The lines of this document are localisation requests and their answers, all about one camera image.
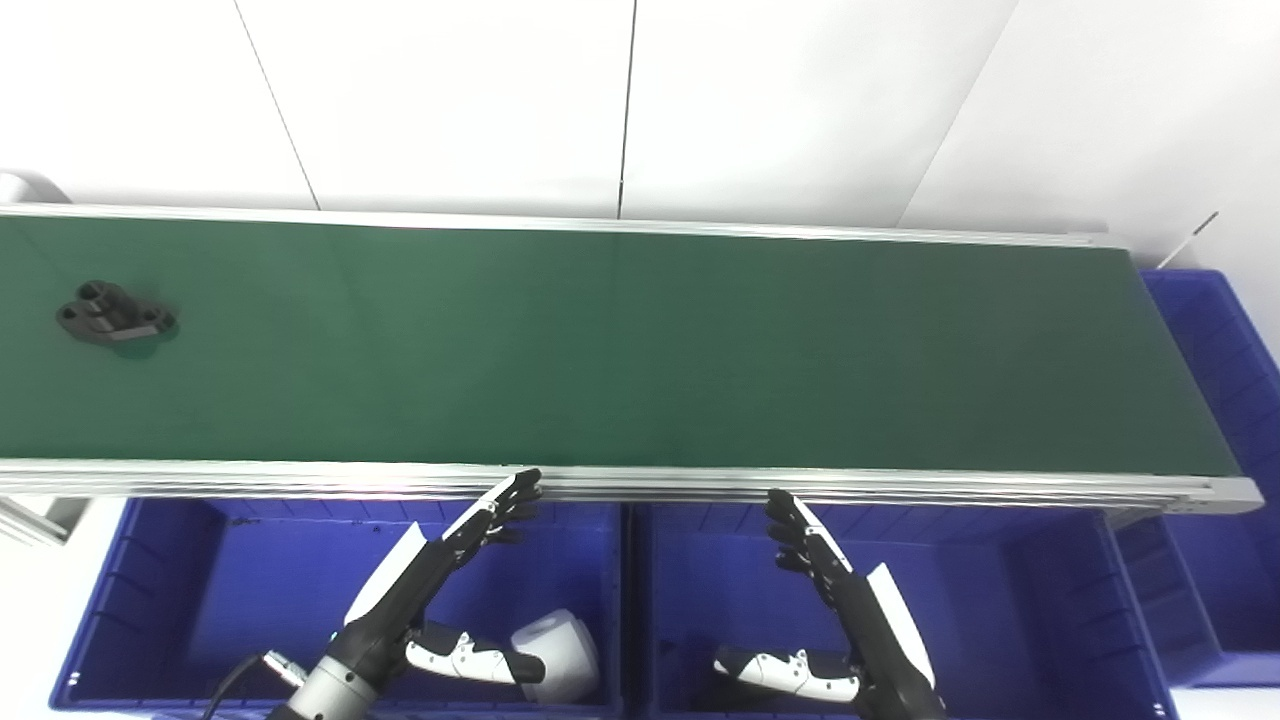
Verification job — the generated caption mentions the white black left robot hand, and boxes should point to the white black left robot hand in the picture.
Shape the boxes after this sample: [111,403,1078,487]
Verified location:
[343,468,547,687]

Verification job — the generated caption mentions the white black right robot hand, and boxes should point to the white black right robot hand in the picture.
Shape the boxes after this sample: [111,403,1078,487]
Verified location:
[714,489,947,720]

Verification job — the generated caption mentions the black flanged machine part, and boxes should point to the black flanged machine part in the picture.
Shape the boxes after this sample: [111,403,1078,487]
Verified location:
[55,281,179,345]

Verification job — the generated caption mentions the blue plastic bin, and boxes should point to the blue plastic bin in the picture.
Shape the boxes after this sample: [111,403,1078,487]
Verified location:
[624,500,1183,720]
[1114,268,1280,691]
[50,496,627,717]

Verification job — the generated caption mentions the white rounded part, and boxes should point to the white rounded part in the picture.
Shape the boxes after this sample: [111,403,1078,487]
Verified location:
[510,609,602,703]

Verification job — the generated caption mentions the aluminium conveyor support leg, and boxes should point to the aluminium conveyor support leg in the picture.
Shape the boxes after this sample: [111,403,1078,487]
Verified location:
[0,496,93,547]

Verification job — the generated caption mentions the grey conveyor motor housing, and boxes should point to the grey conveyor motor housing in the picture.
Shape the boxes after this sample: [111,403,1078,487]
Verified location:
[0,170,73,208]

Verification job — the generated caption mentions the thin grey rod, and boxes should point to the thin grey rod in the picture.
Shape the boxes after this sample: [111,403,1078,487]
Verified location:
[1158,211,1220,270]

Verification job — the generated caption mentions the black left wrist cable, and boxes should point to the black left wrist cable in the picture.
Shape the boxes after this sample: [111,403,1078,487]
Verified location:
[205,649,307,720]

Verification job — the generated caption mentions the green conveyor belt aluminium frame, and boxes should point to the green conveyor belt aluminium frame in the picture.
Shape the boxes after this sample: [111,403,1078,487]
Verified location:
[0,204,1267,517]

